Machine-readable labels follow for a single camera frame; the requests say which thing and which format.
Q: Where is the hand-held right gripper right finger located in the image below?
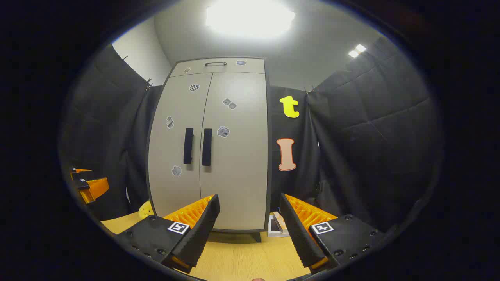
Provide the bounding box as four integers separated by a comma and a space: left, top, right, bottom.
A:
279, 193, 386, 271

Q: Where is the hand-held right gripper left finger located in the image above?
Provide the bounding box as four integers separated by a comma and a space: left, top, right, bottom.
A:
113, 194, 220, 274

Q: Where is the grey shoe cabinet door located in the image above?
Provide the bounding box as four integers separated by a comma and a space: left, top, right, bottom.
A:
148, 73, 213, 219
200, 71, 269, 231

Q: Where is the black door handle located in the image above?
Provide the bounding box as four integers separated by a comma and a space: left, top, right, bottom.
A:
202, 128, 213, 167
183, 127, 195, 165

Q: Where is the grey double-door shoe cabinet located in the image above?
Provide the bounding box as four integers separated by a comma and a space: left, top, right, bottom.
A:
146, 57, 273, 243

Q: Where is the beige book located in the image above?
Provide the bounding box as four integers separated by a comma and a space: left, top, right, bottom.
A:
273, 211, 290, 235

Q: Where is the white book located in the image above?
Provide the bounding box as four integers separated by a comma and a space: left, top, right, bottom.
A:
268, 215, 282, 238

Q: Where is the yellow pineapple plush toy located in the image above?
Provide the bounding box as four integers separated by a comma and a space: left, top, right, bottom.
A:
139, 201, 155, 220

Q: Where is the black backdrop cloth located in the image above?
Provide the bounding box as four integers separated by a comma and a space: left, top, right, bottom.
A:
59, 37, 444, 235

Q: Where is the small ceiling light panel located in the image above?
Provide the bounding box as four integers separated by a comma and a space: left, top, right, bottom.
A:
348, 44, 367, 59

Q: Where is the large ceiling light panel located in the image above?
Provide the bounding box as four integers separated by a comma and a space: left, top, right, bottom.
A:
206, 0, 296, 39

